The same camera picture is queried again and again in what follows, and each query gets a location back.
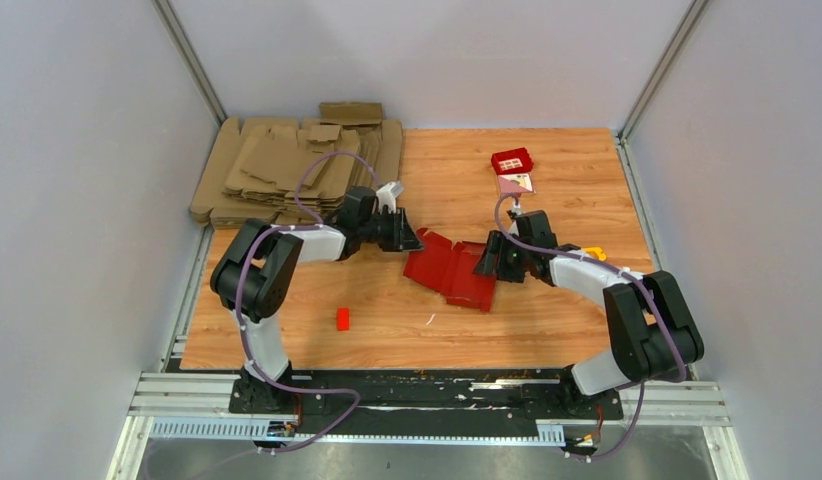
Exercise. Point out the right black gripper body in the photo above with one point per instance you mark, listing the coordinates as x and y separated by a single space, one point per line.
511 263

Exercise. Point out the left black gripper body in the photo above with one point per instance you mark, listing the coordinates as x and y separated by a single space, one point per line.
385 229

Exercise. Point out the red paper box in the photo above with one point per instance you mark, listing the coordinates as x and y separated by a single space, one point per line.
447 268

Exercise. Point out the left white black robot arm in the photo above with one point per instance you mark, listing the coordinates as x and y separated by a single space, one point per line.
254 275

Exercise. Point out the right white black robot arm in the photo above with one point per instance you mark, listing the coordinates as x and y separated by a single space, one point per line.
652 332

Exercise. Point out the clear card box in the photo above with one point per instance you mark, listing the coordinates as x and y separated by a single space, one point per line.
515 184

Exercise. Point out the yellow triangular plastic piece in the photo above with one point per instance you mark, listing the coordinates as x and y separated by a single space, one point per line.
596 252

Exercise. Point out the red toy brick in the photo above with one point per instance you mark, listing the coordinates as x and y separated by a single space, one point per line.
514 161

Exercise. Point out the small red block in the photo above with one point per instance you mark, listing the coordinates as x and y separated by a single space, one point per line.
343 319

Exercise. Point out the stack of flat cardboard boxes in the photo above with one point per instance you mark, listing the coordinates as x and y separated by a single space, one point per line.
286 168

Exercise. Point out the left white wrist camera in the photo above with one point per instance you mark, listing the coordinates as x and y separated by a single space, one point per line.
387 196

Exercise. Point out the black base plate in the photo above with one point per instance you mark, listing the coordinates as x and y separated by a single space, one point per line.
534 393

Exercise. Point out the aluminium frame rail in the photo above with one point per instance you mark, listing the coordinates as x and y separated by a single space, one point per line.
195 405

